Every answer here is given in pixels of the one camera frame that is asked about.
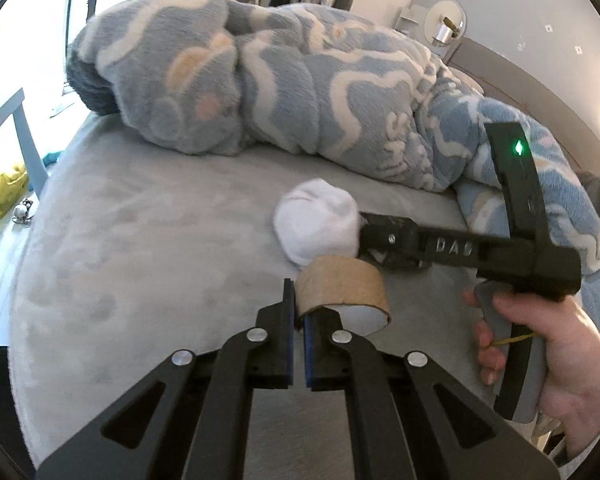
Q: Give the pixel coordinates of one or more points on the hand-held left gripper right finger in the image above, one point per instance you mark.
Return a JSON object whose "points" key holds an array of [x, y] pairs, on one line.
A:
{"points": [[320, 355]]}

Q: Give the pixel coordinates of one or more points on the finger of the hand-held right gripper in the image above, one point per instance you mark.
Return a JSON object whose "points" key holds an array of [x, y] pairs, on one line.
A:
{"points": [[400, 260], [385, 230]]}

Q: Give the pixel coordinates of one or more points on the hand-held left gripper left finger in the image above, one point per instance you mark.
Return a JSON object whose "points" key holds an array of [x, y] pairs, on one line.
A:
{"points": [[280, 340]]}

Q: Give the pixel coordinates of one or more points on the cardboard tape roll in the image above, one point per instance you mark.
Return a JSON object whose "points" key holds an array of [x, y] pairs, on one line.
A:
{"points": [[340, 282]]}

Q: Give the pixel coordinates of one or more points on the white sock ball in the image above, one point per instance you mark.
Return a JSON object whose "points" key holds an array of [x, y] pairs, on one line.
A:
{"points": [[315, 220]]}

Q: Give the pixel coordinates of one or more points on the person's right forearm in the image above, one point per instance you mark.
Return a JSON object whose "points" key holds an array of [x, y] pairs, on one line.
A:
{"points": [[595, 452]]}

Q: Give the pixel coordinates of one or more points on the person's right hand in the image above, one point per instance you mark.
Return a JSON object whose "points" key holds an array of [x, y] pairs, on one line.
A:
{"points": [[580, 370]]}

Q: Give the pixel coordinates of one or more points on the grey bed headboard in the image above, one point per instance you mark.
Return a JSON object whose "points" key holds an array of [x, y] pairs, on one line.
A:
{"points": [[555, 105]]}

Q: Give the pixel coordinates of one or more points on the fluffy blue grey blanket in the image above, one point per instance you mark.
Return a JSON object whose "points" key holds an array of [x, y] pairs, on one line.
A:
{"points": [[280, 80]]}

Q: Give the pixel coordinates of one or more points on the teal fabric toy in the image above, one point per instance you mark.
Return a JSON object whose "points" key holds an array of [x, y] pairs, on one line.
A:
{"points": [[52, 157]]}

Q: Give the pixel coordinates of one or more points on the yellow plastic bag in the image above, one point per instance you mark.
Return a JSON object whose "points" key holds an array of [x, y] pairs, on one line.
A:
{"points": [[2, 192]]}

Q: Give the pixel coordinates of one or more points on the blue chair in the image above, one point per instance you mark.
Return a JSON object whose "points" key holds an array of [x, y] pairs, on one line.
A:
{"points": [[27, 150]]}

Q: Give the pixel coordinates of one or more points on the white wall shelf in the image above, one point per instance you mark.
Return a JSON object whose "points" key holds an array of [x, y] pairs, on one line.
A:
{"points": [[410, 17]]}

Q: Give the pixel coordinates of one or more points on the round white wall lamp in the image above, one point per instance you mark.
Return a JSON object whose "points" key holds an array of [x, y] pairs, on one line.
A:
{"points": [[445, 22]]}

